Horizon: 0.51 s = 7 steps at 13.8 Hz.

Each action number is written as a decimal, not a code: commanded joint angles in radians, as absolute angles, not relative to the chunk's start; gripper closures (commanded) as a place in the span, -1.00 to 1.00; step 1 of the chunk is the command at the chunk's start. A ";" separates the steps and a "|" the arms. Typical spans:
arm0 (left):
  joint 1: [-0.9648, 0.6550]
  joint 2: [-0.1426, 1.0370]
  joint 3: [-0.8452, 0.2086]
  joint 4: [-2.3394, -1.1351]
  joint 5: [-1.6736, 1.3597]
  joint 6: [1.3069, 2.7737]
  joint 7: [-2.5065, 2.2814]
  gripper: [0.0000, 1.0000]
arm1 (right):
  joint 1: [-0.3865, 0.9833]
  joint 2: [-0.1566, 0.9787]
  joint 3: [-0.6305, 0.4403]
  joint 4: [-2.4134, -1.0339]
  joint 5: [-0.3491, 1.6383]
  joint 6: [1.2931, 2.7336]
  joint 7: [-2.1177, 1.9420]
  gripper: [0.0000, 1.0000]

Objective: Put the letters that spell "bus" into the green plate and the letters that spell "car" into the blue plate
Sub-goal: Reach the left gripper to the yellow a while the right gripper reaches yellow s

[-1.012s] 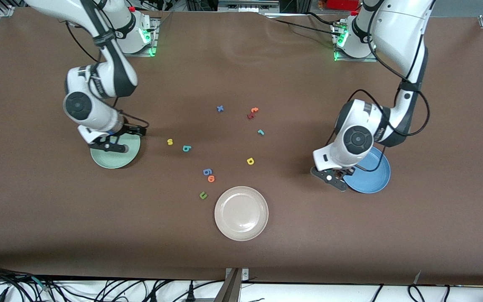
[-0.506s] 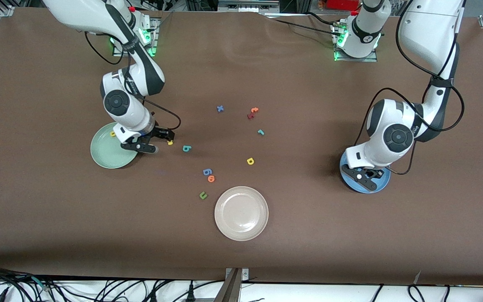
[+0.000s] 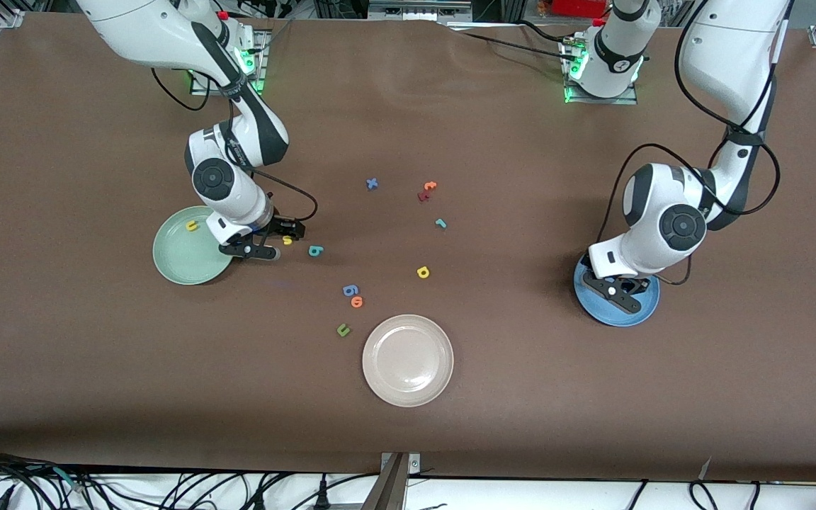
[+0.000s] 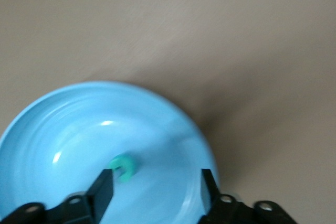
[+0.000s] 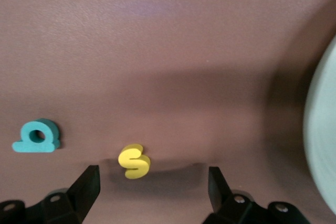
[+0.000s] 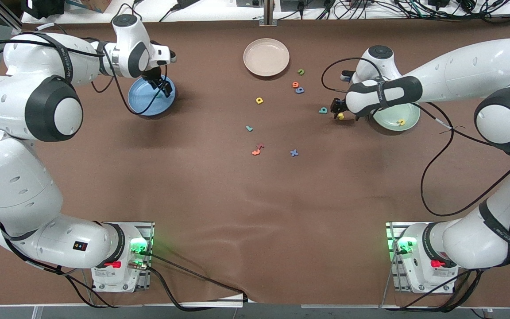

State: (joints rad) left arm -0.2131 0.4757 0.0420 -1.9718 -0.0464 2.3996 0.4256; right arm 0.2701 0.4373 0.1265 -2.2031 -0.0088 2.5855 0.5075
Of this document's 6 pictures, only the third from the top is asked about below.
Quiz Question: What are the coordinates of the blue plate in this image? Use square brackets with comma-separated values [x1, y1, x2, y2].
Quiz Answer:
[573, 251, 661, 327]

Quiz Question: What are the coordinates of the green plate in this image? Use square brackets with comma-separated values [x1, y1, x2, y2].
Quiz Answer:
[152, 205, 239, 286]

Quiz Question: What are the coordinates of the beige plate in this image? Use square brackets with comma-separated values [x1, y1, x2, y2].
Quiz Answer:
[362, 314, 455, 408]

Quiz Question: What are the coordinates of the brown table cover sheet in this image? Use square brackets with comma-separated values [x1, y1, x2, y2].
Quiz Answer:
[0, 11, 816, 484]

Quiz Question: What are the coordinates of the red box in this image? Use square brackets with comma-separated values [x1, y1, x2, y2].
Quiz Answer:
[537, 0, 611, 18]

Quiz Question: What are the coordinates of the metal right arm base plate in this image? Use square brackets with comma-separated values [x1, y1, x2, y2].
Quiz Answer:
[190, 28, 271, 96]

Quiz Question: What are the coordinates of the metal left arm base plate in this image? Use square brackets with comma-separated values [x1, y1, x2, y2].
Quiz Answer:
[561, 32, 640, 106]

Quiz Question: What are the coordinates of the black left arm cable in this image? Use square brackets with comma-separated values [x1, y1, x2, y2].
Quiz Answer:
[596, 0, 781, 285]

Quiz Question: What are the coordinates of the aluminium frame rail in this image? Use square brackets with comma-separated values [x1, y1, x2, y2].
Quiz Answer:
[368, 0, 476, 22]

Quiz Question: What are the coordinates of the black table cable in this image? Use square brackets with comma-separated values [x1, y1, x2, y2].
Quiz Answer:
[450, 20, 579, 61]

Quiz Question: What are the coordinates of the metal profile bracket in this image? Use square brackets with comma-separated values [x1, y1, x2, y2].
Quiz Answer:
[360, 452, 423, 510]

